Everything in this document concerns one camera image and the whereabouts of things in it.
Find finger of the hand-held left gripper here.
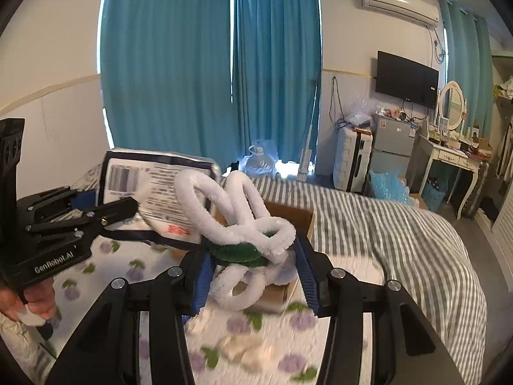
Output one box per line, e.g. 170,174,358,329
26,198,139,246
18,186,97,218

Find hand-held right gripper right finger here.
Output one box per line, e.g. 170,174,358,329
294,235,466,385

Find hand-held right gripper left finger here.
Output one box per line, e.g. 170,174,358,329
46,249,217,385

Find white plastic package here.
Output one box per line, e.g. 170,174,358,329
98,148,221,249

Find white chenille flower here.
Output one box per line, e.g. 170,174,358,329
174,168,297,311

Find cardboard box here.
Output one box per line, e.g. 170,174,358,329
172,201,315,315

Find person's left hand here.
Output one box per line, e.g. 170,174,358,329
0,278,57,326

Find floral quilt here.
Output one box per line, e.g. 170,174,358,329
0,160,369,385

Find grey striped bedsheet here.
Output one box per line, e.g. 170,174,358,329
216,174,487,385

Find blue plastic bag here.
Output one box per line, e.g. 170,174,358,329
369,168,413,205

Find clear water jug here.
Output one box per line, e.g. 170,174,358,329
242,140,277,177

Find white suitcase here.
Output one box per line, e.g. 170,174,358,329
333,127,374,193

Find blue basket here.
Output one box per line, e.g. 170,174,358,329
421,176,445,212

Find wide teal curtain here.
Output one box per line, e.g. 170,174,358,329
98,0,235,161

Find grey mini fridge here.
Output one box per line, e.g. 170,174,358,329
371,113,417,181

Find clear plastic bag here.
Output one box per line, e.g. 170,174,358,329
345,96,375,127

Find white dressing table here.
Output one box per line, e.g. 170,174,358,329
417,128,487,219

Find narrow teal curtain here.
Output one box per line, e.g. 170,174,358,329
232,0,323,173

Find white oval vanity mirror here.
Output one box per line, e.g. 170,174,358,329
436,81,469,131

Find teal curtain beside mirror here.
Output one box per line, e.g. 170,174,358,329
439,0,493,129

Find white air conditioner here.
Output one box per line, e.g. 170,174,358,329
359,0,440,29

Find black wall television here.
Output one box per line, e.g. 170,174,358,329
375,51,439,110

